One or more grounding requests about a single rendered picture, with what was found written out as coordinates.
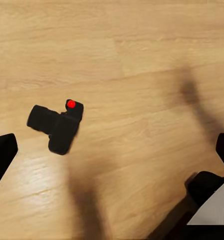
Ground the digital camera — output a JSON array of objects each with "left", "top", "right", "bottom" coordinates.
[{"left": 27, "top": 99, "right": 84, "bottom": 155}]

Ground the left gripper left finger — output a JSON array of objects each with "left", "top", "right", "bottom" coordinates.
[{"left": 0, "top": 133, "right": 18, "bottom": 180}]

